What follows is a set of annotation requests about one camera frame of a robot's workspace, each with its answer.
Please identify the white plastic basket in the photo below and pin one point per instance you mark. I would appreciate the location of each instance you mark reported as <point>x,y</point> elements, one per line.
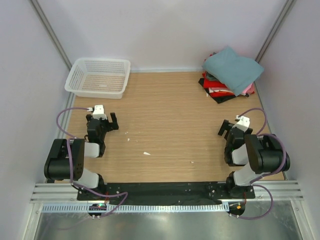
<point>98,78</point>

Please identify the red folded t shirt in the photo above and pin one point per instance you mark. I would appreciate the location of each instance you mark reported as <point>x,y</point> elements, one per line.
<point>216,86</point>

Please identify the black folded t shirt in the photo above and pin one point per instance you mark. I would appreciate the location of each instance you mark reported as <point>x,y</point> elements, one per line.
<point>216,97</point>

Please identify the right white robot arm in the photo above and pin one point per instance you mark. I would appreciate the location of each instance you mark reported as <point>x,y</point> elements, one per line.
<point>258,156</point>

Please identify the pink folded t shirt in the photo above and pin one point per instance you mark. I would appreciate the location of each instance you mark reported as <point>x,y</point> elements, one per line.
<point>249,90</point>

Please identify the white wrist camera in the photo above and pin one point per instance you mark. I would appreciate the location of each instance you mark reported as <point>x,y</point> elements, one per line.
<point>98,112</point>
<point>242,122</point>

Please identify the aluminium corner post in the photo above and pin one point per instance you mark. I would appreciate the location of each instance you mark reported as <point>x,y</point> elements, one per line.
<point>285,11</point>
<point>50,31</point>

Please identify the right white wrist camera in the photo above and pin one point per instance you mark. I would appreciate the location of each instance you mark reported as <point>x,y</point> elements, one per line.
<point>242,122</point>

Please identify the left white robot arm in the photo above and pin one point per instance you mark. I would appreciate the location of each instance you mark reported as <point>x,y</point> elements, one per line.
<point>66,157</point>

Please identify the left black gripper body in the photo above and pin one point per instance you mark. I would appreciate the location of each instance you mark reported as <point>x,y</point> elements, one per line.
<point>105,127</point>

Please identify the aluminium rail frame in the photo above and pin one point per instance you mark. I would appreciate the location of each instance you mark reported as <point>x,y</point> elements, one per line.
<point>264,190</point>

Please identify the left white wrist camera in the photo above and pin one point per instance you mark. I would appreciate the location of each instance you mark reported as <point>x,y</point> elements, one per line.
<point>98,112</point>

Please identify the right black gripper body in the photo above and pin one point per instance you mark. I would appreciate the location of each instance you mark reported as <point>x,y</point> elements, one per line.
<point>248,131</point>

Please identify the grey folded t shirt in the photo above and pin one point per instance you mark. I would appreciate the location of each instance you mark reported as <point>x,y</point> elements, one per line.
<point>210,77</point>

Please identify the blue-grey t shirt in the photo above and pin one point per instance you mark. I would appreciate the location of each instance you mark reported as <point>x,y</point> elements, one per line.
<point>235,71</point>

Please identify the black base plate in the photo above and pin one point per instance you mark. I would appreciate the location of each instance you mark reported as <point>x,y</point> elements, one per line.
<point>179,193</point>

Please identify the left aluminium corner post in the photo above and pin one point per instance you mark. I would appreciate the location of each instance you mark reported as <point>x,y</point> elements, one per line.
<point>50,31</point>

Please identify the white slotted cable duct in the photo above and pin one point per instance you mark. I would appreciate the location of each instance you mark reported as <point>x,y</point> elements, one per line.
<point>101,208</point>

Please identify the right aluminium corner post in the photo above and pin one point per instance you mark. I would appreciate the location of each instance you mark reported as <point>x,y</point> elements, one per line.
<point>285,11</point>

